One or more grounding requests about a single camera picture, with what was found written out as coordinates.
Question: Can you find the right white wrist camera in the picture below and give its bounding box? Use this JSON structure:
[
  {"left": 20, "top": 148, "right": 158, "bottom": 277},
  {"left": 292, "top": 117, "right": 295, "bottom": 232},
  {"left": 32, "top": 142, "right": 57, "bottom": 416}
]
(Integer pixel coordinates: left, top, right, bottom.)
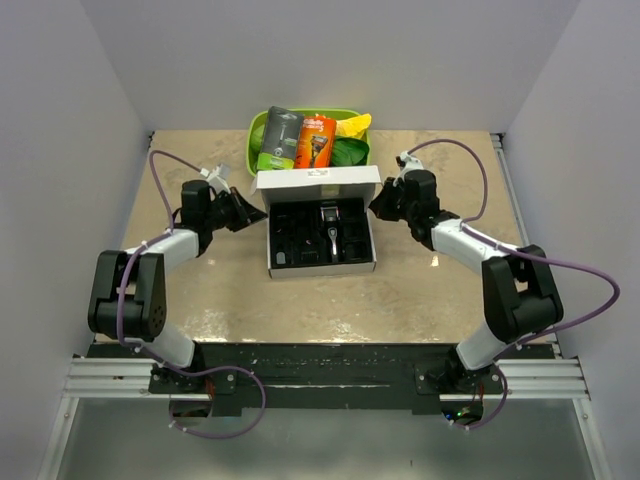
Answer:
[{"left": 396, "top": 151, "right": 424, "bottom": 177}]

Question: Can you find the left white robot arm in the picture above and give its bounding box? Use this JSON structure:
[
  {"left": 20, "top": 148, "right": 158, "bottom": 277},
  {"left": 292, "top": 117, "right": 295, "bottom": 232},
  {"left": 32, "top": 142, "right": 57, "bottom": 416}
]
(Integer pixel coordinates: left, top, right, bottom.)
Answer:
[{"left": 87, "top": 180, "right": 267, "bottom": 392}]

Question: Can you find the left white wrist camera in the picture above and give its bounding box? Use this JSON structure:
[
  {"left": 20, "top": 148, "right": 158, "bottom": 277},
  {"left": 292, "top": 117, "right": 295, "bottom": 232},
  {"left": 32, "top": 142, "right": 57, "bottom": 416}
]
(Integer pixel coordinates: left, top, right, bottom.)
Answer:
[{"left": 200, "top": 163, "right": 231, "bottom": 194}]

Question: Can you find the yellow cloth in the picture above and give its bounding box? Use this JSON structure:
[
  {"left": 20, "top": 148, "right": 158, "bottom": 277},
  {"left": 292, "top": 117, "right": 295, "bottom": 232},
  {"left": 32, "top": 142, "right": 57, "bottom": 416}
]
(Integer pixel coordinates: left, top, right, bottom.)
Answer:
[{"left": 336, "top": 113, "right": 372, "bottom": 140}]

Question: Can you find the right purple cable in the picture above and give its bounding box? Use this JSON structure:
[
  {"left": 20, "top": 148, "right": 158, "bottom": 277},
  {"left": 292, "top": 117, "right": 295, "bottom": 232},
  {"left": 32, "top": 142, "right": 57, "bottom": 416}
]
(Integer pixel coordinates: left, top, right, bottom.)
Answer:
[{"left": 399, "top": 138, "right": 621, "bottom": 431}]

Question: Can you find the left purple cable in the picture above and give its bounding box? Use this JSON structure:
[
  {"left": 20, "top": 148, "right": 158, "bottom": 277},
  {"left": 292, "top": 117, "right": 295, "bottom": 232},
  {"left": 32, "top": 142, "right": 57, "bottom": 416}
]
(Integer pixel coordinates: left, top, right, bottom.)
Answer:
[{"left": 115, "top": 149, "right": 266, "bottom": 440}]

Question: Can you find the purple cable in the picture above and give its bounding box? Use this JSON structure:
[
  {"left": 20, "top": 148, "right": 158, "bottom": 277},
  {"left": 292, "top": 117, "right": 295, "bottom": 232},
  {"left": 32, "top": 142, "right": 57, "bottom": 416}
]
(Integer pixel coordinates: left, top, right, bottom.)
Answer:
[
  {"left": 399, "top": 138, "right": 621, "bottom": 431},
  {"left": 115, "top": 149, "right": 266, "bottom": 440}
]

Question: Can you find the grey green razor package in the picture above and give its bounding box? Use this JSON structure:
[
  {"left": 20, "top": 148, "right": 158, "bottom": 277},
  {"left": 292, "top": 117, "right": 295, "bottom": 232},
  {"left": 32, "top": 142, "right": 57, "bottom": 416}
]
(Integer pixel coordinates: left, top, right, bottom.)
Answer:
[{"left": 256, "top": 106, "right": 304, "bottom": 171}]

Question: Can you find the orange razor package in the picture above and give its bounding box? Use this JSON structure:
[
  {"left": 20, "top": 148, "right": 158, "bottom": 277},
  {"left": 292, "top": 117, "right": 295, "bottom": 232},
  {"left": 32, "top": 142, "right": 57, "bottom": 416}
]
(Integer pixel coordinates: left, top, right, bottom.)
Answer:
[{"left": 294, "top": 114, "right": 337, "bottom": 169}]

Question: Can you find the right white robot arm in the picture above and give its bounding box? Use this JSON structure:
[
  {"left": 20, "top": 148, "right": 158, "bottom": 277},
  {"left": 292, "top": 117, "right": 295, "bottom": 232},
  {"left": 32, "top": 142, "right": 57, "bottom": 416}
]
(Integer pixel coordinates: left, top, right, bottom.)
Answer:
[{"left": 370, "top": 170, "right": 564, "bottom": 393}]

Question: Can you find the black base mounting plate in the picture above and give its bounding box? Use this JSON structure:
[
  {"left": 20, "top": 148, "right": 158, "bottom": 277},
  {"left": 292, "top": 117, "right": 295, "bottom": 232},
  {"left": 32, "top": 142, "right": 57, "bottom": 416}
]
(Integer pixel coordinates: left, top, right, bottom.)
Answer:
[{"left": 87, "top": 343, "right": 553, "bottom": 416}]

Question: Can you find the green plastic basket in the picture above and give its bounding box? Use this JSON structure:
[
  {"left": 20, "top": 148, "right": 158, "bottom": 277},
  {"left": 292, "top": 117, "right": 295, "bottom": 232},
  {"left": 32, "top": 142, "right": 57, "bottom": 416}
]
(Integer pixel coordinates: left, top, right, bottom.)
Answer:
[{"left": 246, "top": 107, "right": 371, "bottom": 176}]

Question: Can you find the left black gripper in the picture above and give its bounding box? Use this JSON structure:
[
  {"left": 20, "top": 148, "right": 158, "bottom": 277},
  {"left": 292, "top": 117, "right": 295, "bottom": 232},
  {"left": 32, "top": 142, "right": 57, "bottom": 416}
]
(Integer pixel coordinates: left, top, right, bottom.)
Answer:
[{"left": 205, "top": 186, "right": 267, "bottom": 233}]

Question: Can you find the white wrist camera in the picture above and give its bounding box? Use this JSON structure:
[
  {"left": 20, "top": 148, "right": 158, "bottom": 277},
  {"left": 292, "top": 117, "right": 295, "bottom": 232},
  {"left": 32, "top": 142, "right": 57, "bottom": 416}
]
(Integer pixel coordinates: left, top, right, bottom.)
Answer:
[
  {"left": 396, "top": 151, "right": 424, "bottom": 177},
  {"left": 200, "top": 163, "right": 231, "bottom": 194}
]

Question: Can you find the white clipper kit box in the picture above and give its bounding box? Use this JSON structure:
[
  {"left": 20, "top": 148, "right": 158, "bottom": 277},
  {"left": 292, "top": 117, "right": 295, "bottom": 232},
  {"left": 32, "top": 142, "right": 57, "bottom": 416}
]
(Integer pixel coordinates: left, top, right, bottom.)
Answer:
[{"left": 252, "top": 165, "right": 381, "bottom": 279}]

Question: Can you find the black silver hair clipper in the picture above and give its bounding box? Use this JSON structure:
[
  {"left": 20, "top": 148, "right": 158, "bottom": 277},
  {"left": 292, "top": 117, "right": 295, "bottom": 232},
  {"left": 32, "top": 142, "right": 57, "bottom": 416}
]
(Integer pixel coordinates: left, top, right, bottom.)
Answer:
[{"left": 320, "top": 205, "right": 340, "bottom": 263}]

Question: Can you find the green cloth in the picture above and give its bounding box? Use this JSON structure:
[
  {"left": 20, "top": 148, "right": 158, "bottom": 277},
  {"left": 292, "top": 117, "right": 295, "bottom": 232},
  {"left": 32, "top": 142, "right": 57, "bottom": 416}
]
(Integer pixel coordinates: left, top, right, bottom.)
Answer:
[{"left": 330, "top": 137, "right": 370, "bottom": 167}]

